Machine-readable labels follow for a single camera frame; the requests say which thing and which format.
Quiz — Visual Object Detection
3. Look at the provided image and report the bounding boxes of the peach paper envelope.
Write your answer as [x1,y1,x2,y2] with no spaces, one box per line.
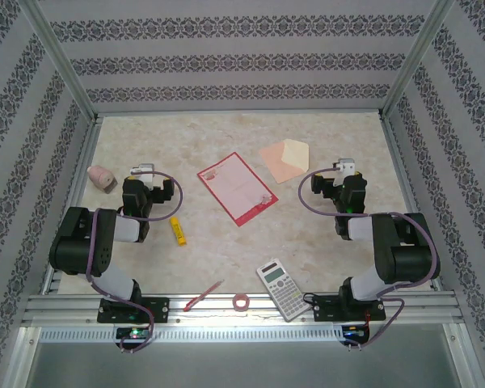
[259,138,310,185]

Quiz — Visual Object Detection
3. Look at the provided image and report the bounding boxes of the right aluminium corner post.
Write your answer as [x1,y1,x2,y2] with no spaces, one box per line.
[378,0,457,119]

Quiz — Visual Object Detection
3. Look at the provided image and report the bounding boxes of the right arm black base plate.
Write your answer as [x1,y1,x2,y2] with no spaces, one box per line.
[313,293,387,323]

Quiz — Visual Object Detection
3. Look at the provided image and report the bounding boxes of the aluminium frame rail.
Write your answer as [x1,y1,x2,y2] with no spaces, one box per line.
[22,293,464,324]
[96,107,383,118]

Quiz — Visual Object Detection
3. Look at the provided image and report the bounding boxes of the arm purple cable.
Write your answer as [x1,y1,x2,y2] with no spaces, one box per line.
[84,169,183,355]
[298,169,438,352]

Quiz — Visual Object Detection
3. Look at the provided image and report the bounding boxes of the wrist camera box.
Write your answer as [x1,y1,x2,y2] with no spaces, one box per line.
[333,158,356,188]
[138,162,156,189]

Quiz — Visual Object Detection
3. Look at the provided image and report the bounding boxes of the white scientific calculator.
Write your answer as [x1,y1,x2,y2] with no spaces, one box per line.
[255,258,311,323]

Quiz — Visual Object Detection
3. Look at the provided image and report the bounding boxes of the pink pencil sharpener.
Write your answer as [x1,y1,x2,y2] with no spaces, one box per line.
[86,164,117,194]

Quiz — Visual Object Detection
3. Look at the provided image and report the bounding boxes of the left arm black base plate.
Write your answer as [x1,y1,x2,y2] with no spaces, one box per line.
[96,297,171,324]

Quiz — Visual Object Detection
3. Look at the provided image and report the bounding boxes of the red pen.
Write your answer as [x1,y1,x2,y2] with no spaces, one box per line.
[183,278,226,312]

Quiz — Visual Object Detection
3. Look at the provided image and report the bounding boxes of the yellow glue stick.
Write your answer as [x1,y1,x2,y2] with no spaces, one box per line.
[169,217,188,247]

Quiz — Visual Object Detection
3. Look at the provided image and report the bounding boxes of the left aluminium corner post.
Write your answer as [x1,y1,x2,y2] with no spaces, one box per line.
[18,0,102,122]

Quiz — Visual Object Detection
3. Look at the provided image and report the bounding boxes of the aluminium back frame rail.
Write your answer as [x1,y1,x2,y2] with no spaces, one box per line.
[96,107,383,118]

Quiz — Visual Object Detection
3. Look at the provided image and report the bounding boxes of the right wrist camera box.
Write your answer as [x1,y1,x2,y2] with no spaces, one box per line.
[333,158,356,188]

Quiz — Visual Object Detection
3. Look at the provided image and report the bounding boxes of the aluminium side rail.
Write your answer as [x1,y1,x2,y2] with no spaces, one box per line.
[43,115,103,295]
[379,115,444,291]

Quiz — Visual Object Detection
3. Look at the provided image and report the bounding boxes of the paper letter with red border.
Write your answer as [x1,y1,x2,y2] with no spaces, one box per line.
[196,151,279,227]

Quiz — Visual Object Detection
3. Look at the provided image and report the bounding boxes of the aluminium front frame rail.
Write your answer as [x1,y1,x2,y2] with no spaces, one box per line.
[22,293,464,324]

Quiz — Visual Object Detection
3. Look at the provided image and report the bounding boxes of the left aluminium side rail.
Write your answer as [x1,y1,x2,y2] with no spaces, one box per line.
[43,115,103,295]

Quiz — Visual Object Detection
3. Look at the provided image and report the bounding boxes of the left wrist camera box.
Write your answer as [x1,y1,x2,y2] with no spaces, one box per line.
[138,162,156,189]

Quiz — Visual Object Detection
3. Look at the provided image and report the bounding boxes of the aluminium corner post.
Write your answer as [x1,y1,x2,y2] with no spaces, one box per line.
[378,0,457,119]
[18,0,102,122]

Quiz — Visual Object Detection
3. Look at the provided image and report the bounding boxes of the right aluminium side rail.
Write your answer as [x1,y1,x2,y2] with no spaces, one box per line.
[379,115,444,291]

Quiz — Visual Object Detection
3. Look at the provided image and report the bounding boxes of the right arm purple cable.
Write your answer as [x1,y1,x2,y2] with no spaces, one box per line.
[298,169,438,352]

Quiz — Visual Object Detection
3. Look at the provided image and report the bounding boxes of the slotted white cable duct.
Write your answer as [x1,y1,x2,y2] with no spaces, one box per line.
[38,326,344,343]

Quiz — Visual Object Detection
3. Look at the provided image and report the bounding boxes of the grey metal lower panel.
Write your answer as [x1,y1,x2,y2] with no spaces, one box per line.
[23,343,466,388]

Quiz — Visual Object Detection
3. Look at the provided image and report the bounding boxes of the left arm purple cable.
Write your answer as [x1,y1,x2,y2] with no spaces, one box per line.
[84,169,183,355]

